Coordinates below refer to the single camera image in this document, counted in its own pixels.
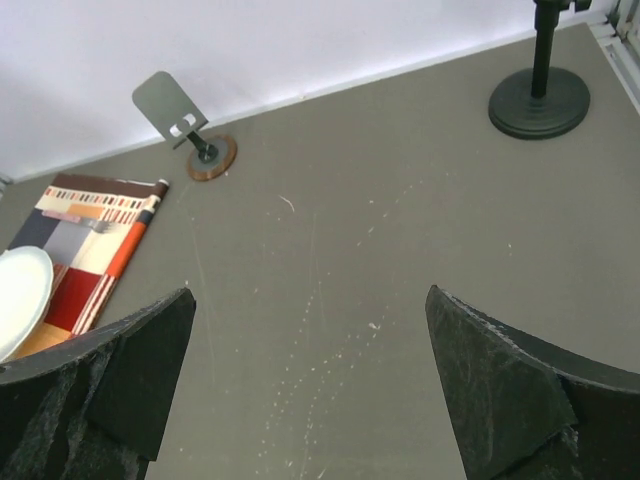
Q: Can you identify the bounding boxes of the colourful patchwork placemat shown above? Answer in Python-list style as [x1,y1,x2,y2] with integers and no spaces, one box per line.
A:
[1,174,169,360]

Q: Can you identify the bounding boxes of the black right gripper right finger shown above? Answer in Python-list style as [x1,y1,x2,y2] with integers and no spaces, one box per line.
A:
[425,286,639,479]

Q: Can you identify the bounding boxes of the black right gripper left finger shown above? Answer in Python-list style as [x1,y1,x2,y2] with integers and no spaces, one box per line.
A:
[1,288,196,479]

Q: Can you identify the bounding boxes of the black round-base camera stand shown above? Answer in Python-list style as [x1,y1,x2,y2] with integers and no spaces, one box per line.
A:
[488,0,591,140]

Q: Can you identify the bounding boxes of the grey phone stand wooden base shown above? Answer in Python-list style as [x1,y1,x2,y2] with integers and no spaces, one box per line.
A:
[132,71,238,181]

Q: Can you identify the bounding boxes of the white round plate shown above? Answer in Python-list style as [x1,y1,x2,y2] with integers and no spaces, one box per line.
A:
[1,246,54,362]

